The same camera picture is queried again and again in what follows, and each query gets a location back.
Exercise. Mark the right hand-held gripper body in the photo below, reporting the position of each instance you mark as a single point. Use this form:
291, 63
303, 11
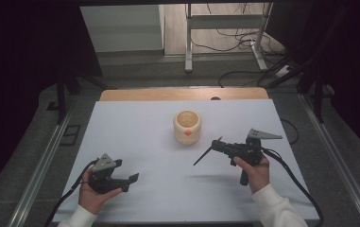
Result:
247, 151

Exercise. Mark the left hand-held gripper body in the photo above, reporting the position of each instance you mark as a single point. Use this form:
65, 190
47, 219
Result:
100, 176

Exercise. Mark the person's left hand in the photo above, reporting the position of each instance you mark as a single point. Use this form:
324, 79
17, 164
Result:
94, 198

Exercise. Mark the person's right hand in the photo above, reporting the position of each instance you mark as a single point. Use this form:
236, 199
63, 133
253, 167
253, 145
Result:
256, 175

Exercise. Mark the white table mat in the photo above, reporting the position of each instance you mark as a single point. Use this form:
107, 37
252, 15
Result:
155, 164

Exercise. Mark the white power strip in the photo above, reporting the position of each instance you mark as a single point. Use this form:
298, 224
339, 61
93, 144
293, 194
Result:
283, 71

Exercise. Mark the black metal stand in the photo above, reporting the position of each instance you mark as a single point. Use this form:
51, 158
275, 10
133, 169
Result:
317, 91
61, 94

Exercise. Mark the white metal stand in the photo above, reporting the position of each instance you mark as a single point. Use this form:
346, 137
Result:
225, 22

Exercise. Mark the dark curtain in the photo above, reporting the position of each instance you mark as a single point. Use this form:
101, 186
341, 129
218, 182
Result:
351, 63
17, 78

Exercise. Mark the white board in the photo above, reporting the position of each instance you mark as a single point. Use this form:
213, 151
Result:
121, 28

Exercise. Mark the black frame on floor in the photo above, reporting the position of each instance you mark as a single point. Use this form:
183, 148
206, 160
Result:
70, 135

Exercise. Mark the aluminium rail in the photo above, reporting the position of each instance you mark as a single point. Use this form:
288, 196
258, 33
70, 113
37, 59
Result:
335, 154
39, 170

